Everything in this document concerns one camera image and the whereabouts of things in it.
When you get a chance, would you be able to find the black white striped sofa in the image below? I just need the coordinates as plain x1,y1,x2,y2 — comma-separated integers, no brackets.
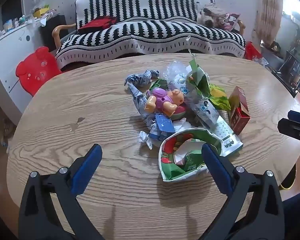
55,0,246,71

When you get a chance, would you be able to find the brown plush toy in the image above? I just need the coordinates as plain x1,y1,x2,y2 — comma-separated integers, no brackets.
196,3,228,28

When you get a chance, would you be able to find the red green ball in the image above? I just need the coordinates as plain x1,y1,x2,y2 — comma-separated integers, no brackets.
170,105,187,122

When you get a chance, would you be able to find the black speaker box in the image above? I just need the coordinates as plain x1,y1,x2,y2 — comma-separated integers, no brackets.
39,15,69,52

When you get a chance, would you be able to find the red cushion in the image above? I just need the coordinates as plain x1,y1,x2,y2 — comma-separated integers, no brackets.
78,16,118,34

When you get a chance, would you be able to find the pink orange toy doll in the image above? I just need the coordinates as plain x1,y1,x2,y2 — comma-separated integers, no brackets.
144,88,185,117

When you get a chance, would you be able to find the grey crumpled foil wrapper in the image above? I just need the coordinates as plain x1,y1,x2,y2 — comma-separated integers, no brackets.
124,69,160,88

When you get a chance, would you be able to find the white cabinet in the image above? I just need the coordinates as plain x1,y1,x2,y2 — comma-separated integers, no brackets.
0,20,58,127

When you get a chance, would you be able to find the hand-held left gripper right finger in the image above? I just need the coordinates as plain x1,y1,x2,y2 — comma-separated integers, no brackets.
201,144,285,240

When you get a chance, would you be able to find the beige patterned curtain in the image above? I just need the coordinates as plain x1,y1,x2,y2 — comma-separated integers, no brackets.
255,0,283,47

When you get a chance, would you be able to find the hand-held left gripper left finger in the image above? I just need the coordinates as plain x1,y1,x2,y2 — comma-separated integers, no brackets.
18,144,104,240

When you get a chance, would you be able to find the green snack bag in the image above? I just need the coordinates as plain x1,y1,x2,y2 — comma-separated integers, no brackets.
186,59,211,98

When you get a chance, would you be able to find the dark plant stand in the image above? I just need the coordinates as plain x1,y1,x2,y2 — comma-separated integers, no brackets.
277,51,300,98

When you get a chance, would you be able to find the red bear-shaped chair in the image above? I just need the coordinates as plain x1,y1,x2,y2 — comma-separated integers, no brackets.
16,46,63,97

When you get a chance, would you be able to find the pink printed pillow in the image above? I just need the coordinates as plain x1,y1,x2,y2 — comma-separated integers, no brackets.
220,12,240,32

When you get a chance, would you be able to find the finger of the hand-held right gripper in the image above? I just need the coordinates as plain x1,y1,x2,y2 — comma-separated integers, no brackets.
287,110,300,123
277,118,300,148

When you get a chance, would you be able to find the red carton box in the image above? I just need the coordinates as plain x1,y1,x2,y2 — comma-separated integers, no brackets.
227,86,251,135

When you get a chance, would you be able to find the black bin with gold rim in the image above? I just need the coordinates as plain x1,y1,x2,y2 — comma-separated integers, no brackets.
279,164,297,191

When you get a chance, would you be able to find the grey printed snack bag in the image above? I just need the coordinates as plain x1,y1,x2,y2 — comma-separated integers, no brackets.
127,83,165,128

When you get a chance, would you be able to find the small blue packet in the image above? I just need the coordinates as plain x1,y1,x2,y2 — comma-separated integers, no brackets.
149,114,176,142

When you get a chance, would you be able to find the yellow green packet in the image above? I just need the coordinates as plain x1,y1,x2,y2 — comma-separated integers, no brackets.
207,84,232,112

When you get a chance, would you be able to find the long white blue-printed bag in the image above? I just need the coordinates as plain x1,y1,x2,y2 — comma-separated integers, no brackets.
169,72,243,157

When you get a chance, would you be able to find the yellow box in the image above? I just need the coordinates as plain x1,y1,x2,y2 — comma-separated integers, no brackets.
32,7,49,18

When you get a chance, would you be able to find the white crumpled tissue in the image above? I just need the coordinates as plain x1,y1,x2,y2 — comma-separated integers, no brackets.
174,119,193,132

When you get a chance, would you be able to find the small green packet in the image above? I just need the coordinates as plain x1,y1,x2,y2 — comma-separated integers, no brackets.
150,79,168,91

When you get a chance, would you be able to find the small white twisted wrapper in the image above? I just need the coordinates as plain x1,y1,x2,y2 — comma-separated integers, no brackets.
139,131,154,150

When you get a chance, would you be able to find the green red torn paper bowl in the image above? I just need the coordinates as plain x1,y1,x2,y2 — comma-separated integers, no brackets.
159,127,223,182

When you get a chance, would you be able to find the clear plastic bag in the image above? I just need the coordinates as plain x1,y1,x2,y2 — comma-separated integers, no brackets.
164,60,191,81

